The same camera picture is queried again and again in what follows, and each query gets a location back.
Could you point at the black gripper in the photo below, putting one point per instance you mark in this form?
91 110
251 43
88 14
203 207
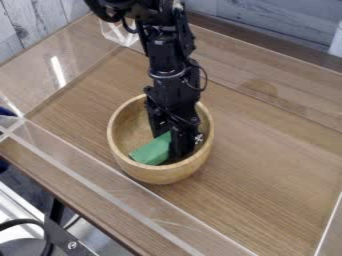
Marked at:
171 99

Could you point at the green rectangular block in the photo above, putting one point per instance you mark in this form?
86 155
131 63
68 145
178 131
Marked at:
154 152

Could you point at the brown wooden bowl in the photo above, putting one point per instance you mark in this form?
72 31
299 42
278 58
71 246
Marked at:
128 132

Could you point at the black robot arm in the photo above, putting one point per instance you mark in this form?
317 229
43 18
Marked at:
168 43

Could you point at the black table leg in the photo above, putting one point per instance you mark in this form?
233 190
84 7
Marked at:
56 211

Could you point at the blue object at edge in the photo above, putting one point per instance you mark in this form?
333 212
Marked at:
5 112

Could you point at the clear acrylic back wall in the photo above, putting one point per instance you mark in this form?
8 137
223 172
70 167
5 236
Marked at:
293 77

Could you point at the clear acrylic wall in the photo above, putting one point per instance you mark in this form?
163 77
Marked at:
51 64
293 77
150 225

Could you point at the clear acrylic corner bracket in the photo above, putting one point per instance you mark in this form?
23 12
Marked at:
115 33

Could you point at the clear acrylic front wall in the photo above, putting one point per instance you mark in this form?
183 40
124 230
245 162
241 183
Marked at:
150 225

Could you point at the clear acrylic left wall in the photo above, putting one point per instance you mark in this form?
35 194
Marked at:
51 64

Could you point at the metal bracket with screw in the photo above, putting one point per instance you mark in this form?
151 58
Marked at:
60 239

